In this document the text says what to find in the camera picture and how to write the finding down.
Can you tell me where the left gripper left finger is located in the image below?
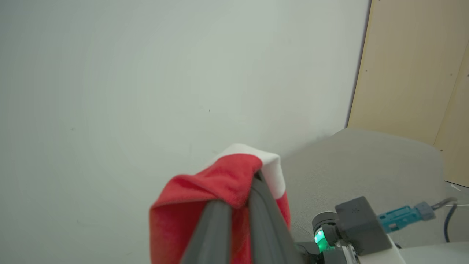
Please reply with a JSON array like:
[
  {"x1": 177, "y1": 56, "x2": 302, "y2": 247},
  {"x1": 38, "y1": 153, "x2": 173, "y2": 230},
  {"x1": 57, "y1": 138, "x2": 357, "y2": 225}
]
[{"x1": 180, "y1": 200, "x2": 233, "y2": 264}]

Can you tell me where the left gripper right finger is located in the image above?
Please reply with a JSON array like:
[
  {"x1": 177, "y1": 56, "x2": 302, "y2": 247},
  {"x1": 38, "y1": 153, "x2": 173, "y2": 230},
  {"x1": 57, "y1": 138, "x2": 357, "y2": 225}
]
[{"x1": 248, "y1": 172, "x2": 305, "y2": 264}]

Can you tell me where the red and white garment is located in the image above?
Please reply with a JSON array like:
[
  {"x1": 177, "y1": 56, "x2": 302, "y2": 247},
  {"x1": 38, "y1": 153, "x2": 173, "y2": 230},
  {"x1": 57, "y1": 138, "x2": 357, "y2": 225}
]
[{"x1": 149, "y1": 144, "x2": 291, "y2": 264}]

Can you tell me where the beige wooden panel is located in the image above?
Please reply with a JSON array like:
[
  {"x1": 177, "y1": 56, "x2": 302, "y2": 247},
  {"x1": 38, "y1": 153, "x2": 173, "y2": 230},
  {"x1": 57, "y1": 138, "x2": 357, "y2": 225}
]
[{"x1": 346, "y1": 0, "x2": 469, "y2": 188}]

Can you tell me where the dark grey camera box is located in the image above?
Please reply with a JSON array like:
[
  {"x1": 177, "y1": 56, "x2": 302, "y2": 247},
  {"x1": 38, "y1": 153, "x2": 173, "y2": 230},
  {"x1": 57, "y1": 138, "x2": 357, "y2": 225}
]
[{"x1": 335, "y1": 196, "x2": 393, "y2": 256}]

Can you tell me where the teal cable connector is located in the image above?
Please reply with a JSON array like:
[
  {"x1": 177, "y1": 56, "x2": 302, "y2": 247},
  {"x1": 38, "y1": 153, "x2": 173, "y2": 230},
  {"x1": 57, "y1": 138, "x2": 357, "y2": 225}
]
[{"x1": 377, "y1": 202, "x2": 436, "y2": 234}]

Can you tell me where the thin black cable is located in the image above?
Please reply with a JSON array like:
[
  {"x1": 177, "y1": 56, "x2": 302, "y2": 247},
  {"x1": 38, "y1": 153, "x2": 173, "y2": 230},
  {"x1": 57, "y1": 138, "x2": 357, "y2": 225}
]
[{"x1": 432, "y1": 197, "x2": 459, "y2": 243}]

